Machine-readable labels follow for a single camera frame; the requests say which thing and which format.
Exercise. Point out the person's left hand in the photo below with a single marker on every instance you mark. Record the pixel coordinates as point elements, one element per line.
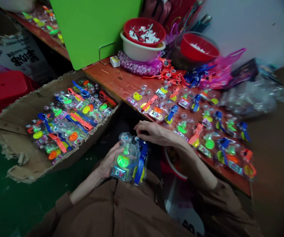
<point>106,163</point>

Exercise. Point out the person's right hand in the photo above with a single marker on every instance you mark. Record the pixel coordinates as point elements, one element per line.
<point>159,134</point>

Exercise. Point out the person's right fingers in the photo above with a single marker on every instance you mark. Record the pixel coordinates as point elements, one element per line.
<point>143,126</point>

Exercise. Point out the clear blister toy pack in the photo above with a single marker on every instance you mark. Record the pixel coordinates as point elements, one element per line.
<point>128,159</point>

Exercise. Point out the red basin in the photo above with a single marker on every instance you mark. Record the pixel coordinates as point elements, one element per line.
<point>174,165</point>

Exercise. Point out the purple bag of small parts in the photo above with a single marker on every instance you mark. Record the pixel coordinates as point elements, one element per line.
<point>139,67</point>

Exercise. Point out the spread of toy packs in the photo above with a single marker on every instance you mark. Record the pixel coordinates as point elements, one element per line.
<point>206,128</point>

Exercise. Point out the small white box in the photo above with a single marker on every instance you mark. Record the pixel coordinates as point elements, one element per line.
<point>115,61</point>

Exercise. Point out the white plastic basin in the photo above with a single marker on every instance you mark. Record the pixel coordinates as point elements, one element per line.
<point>138,53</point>

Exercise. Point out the pile of boxed toy packs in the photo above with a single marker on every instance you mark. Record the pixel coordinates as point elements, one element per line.
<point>70,118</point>

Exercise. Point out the clear dark bowl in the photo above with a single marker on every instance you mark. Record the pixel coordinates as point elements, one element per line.
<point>181,61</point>

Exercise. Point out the person's body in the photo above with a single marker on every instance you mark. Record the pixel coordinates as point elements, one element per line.
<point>132,212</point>

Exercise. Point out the white printed bag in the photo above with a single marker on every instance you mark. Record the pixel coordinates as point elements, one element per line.
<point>183,209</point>

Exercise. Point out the red basket of white pieces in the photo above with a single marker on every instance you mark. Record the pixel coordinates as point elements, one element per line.
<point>144,30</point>

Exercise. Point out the red bowl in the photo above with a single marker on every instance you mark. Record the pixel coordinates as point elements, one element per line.
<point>199,48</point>

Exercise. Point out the pink plastic bags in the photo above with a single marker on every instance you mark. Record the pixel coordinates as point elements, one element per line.
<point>224,69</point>

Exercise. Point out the green board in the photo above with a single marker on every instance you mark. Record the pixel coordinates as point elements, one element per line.
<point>92,29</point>

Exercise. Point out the pile of clear blister shells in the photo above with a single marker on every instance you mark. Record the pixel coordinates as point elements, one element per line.
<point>255,96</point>

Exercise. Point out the dark printed box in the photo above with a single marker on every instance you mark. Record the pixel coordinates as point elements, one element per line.
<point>246,71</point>

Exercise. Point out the hanging red bags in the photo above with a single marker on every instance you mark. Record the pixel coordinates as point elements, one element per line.
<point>171,12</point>

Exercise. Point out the torn cardboard box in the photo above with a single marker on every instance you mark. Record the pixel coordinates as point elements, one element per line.
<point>16,123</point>

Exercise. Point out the row of toy packs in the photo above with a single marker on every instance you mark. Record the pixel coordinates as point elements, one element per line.
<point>45,23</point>

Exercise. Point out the red plastic stool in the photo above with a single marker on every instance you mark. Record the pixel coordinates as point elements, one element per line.
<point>6,89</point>

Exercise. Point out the printed cardboard carton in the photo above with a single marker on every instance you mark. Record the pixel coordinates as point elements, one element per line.
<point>13,55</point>

